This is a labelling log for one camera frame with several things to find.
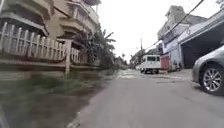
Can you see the banana plants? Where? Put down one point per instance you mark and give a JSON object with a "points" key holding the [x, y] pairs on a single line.
{"points": [[96, 46]]}

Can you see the distant trees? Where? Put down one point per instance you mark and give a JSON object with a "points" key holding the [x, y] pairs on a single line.
{"points": [[136, 58]]}

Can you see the utility pole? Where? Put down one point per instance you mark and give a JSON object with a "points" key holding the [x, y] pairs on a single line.
{"points": [[141, 50]]}

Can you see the white van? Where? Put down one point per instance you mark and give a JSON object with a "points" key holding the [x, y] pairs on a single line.
{"points": [[150, 63]]}

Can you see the small red gate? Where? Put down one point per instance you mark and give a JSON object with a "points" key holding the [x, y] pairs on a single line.
{"points": [[165, 62]]}

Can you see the grey concrete road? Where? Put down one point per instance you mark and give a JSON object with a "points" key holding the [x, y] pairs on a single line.
{"points": [[150, 103]]}

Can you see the beige balconied building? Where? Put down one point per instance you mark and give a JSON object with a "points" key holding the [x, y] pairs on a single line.
{"points": [[63, 20]]}

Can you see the weedy grass verge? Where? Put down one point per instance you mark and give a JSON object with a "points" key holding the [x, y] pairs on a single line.
{"points": [[40, 90]]}

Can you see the white picket fence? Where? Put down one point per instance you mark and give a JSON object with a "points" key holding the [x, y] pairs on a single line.
{"points": [[36, 46]]}

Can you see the tall grey building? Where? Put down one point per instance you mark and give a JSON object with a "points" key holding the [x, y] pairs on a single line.
{"points": [[175, 16]]}

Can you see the building with dark garage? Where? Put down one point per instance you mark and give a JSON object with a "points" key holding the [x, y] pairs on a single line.
{"points": [[196, 40]]}

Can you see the grey car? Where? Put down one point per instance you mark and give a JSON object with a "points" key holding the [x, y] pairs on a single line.
{"points": [[211, 70]]}

